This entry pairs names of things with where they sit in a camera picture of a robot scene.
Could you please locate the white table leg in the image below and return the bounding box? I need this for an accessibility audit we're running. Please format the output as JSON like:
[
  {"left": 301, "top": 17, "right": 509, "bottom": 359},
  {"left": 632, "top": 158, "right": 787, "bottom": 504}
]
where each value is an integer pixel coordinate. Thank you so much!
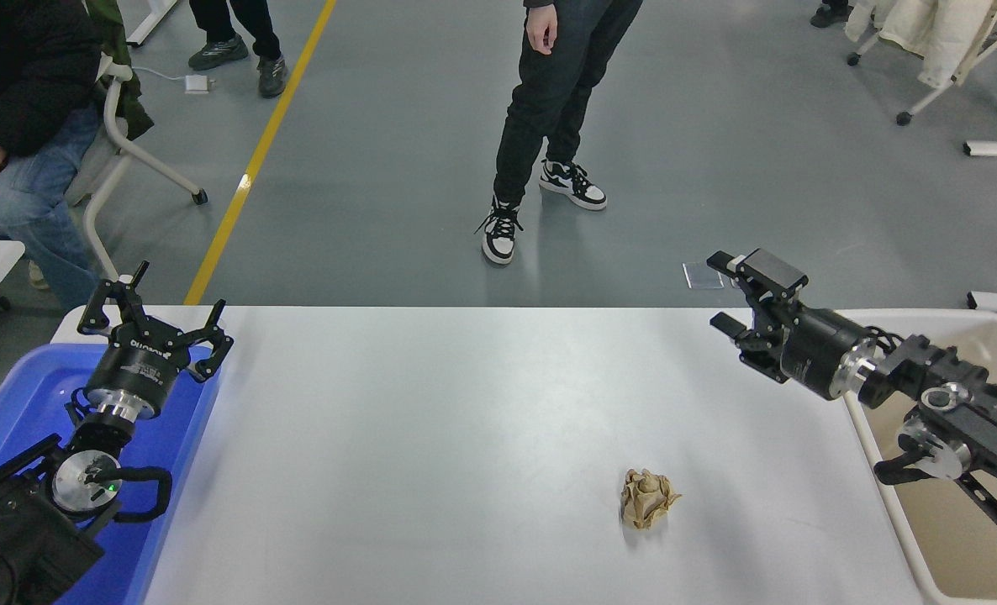
[{"left": 126, "top": 0, "right": 178, "bottom": 47}]

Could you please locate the large pale plastic bin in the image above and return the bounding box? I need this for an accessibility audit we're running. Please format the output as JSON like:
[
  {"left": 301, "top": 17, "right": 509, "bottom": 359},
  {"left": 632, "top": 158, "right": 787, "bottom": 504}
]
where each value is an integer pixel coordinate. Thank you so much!
[{"left": 835, "top": 309, "right": 997, "bottom": 605}]

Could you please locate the seated person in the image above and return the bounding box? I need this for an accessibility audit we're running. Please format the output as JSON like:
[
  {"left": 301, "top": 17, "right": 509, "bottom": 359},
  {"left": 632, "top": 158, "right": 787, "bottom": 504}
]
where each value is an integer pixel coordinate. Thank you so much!
[{"left": 0, "top": 0, "right": 104, "bottom": 312}]

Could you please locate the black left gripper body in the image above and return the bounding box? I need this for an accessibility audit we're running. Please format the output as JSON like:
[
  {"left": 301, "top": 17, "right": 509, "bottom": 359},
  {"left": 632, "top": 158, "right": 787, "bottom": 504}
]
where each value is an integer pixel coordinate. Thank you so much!
[{"left": 87, "top": 322, "right": 193, "bottom": 413}]

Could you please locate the blue plastic tray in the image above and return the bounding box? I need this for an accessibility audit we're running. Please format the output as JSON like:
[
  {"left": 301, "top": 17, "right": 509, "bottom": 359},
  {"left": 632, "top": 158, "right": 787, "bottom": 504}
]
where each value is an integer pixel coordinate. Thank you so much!
[{"left": 0, "top": 340, "right": 224, "bottom": 605}]

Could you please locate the white rolling chair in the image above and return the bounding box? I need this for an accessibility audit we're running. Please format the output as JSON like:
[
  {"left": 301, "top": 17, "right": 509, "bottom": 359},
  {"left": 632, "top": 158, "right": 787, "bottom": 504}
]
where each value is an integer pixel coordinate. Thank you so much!
[
  {"left": 846, "top": 0, "right": 997, "bottom": 127},
  {"left": 66, "top": 59, "right": 209, "bottom": 282}
]

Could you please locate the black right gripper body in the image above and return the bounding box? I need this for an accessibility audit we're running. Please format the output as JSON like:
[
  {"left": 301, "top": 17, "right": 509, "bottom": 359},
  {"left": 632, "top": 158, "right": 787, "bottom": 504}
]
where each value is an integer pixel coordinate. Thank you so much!
[{"left": 780, "top": 307, "right": 874, "bottom": 396}]

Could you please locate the dark green jacket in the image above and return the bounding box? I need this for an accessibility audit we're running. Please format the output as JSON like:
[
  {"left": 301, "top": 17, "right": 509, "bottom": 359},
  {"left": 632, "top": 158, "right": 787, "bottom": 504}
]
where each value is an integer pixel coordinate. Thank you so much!
[{"left": 87, "top": 0, "right": 155, "bottom": 139}]

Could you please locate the beige coat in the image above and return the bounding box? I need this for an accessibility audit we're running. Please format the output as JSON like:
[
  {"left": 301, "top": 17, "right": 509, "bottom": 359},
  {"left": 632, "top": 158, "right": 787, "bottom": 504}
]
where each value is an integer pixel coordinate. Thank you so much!
[{"left": 846, "top": 0, "right": 997, "bottom": 89}]

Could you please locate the person's hand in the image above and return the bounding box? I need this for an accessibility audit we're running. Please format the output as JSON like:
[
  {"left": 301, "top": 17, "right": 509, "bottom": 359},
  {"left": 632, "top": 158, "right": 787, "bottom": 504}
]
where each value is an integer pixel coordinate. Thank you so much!
[{"left": 525, "top": 3, "right": 559, "bottom": 56}]

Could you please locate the tan paper ball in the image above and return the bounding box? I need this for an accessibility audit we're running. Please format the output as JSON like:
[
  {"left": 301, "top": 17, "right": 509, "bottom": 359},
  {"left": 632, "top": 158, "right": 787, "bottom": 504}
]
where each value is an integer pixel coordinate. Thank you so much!
[{"left": 620, "top": 468, "right": 683, "bottom": 530}]

